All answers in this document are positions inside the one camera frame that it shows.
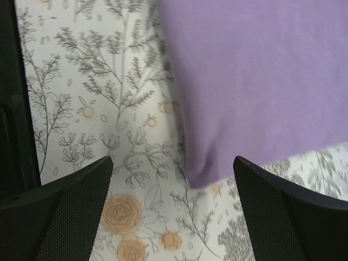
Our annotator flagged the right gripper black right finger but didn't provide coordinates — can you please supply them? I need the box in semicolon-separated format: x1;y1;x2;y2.
233;156;347;261

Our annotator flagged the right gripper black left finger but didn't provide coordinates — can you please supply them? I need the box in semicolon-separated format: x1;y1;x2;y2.
1;156;113;261

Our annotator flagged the purple t shirt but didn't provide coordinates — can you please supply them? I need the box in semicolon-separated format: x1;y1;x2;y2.
157;0;347;189

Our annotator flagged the floral table cloth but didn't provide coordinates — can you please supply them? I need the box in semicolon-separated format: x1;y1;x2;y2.
15;1;347;260

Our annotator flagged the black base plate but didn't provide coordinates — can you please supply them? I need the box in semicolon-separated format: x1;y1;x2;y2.
1;1;41;199

